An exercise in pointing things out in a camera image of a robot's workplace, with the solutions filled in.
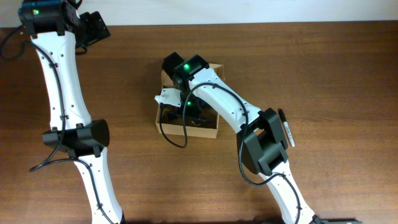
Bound black permanent marker grey barrel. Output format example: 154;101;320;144
278;108;295;147

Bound brown cardboard box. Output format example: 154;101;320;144
155;63;224;139

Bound black ballpoint pen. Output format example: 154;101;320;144
167;113;211;123

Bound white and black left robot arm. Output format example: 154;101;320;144
18;0;125;223

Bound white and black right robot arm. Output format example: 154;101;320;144
155;52;321;224

